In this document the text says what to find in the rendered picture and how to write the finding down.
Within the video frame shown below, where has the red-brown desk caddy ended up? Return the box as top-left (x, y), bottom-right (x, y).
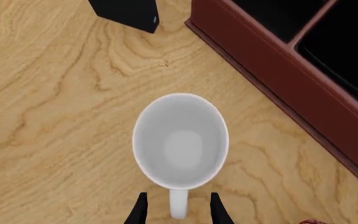
top-left (183, 0), bottom-right (358, 195)

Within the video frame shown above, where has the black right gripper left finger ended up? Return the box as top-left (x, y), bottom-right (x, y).
top-left (123, 192), bottom-right (148, 224)

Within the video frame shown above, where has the black wedge-shaped object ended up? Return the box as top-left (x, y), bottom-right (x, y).
top-left (88, 0), bottom-right (161, 35)

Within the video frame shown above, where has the white mug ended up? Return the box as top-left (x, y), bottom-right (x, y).
top-left (131, 92), bottom-right (230, 220)

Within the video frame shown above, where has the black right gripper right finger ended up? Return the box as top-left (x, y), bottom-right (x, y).
top-left (210, 192), bottom-right (235, 224)

